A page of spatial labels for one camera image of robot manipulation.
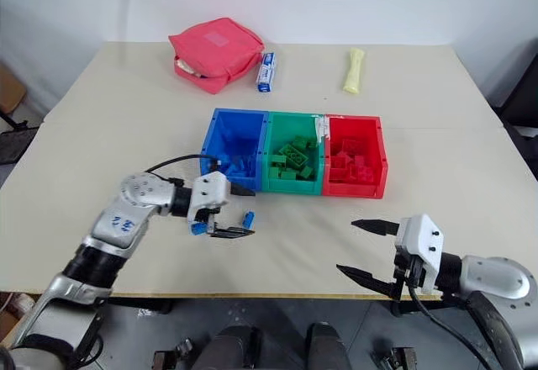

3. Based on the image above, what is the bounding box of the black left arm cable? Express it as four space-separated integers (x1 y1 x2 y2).
144 154 224 186

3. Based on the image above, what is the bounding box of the dark rounded shape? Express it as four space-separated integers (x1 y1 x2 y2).
200 325 265 370
305 321 353 370

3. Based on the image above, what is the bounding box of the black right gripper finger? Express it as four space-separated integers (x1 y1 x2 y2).
335 263 407 302
350 218 403 237

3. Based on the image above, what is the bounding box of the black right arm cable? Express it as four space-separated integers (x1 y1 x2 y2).
406 281 505 370

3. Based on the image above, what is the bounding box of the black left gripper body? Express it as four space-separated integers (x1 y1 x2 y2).
193 205 224 235

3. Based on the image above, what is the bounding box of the red fabric pouch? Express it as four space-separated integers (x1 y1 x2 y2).
167 17 266 96

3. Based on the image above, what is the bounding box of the metal foot bracket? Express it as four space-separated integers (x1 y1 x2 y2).
151 337 195 370
371 343 418 370

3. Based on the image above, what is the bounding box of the large green building block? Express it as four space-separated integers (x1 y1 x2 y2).
278 142 311 168

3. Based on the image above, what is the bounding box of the cardboard box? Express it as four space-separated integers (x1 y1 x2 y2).
0 291 37 348

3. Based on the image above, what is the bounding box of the brown wooden stool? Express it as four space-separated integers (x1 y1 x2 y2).
0 61 29 130

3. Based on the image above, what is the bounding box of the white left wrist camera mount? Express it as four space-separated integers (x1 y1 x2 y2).
187 171 233 225

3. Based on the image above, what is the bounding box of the black chair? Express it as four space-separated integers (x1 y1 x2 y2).
488 40 538 153

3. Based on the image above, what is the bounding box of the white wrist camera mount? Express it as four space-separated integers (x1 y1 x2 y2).
393 214 445 296
187 171 233 225

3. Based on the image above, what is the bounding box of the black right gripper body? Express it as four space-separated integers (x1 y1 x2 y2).
392 246 425 293

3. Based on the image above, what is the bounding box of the green plastic bin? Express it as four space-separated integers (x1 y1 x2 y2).
260 110 331 197

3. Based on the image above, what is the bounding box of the blue plastic bin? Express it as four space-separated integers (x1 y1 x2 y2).
199 108 271 193

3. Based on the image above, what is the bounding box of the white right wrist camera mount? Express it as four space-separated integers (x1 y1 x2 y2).
393 214 445 296

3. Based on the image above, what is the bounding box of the red plastic bin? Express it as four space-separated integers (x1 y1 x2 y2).
320 114 388 200

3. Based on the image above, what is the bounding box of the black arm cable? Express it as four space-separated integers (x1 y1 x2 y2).
406 281 505 370
144 154 224 186

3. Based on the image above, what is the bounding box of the blue white toothpaste box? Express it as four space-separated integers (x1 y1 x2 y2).
256 51 279 94

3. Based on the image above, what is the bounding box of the large red building block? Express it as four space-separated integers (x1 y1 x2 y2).
350 165 376 184

